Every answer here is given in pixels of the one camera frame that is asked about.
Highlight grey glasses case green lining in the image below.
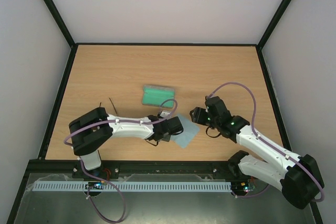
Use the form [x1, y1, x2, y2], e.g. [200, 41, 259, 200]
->
[142, 85, 175, 108]

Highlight light blue slotted cable duct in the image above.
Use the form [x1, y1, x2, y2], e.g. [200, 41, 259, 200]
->
[32, 181, 232, 193]

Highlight black right frame post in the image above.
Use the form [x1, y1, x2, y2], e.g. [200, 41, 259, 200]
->
[257, 0, 292, 51]

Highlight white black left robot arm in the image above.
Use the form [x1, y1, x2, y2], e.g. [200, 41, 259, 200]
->
[69, 107, 184, 170]

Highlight light blue cleaning cloth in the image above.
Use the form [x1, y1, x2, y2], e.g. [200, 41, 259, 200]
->
[170, 114, 200, 148]

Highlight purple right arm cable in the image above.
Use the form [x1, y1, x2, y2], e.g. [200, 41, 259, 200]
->
[205, 81, 326, 203]

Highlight black sunglasses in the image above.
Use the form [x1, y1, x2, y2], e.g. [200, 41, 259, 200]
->
[99, 97, 119, 116]

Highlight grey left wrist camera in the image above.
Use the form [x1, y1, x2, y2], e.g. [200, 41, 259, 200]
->
[158, 110, 171, 118]

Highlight black enclosure frame post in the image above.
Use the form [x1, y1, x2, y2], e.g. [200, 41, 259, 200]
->
[27, 0, 77, 48]

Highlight black front mounting rail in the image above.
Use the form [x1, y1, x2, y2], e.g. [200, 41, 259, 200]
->
[26, 158, 307, 183]

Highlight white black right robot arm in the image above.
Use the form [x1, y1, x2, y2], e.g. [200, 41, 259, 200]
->
[190, 97, 324, 209]

